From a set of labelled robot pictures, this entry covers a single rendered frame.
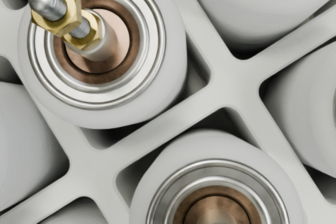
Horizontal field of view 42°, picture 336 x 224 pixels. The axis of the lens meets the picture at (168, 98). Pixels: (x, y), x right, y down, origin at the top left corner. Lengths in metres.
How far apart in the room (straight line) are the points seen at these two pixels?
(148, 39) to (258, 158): 0.09
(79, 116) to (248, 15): 0.11
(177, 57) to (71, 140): 0.11
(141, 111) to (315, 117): 0.09
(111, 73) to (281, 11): 0.10
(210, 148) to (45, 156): 0.14
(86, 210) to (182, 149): 0.14
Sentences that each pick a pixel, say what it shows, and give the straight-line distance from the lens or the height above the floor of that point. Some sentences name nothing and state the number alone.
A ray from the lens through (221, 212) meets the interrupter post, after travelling 0.23.
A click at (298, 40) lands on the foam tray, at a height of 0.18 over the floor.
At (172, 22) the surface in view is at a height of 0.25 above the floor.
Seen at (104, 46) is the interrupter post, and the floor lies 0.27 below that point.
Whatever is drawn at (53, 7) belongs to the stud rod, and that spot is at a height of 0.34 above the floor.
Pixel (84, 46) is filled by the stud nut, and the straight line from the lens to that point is 0.20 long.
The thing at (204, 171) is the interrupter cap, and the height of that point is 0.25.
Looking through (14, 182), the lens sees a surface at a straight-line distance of 0.28.
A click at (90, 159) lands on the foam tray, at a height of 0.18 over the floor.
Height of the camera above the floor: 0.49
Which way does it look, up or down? 87 degrees down
